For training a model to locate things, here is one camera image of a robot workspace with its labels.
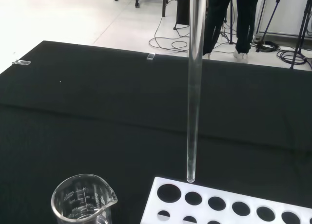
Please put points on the white test tube rack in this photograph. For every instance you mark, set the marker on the white test tube rack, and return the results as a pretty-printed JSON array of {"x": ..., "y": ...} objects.
[{"x": 152, "y": 209}]

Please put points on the clear glass beaker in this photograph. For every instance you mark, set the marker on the clear glass beaker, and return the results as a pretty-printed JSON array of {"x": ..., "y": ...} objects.
[{"x": 81, "y": 209}]

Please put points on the clear plastic cloth clip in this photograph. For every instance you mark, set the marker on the clear plastic cloth clip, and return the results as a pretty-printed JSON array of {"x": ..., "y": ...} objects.
[
  {"x": 22, "y": 62},
  {"x": 151, "y": 56}
]

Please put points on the black bench cloth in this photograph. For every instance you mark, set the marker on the black bench cloth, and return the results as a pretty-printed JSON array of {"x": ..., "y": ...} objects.
[{"x": 97, "y": 112}]

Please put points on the black panel stand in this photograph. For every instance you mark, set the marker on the black panel stand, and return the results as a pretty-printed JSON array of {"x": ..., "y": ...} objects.
[{"x": 182, "y": 7}]

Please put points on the black table leg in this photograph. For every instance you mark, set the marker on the black table leg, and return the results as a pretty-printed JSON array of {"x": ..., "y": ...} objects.
[{"x": 164, "y": 2}]

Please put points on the person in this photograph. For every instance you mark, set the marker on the person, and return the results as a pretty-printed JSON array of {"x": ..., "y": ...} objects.
[{"x": 243, "y": 26}]

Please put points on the slim dark tripod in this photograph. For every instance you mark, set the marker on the slim dark tripod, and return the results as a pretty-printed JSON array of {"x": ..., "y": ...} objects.
[{"x": 269, "y": 19}]

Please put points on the black tripod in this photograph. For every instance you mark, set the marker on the black tripod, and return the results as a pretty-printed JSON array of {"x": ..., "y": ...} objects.
[{"x": 302, "y": 26}]

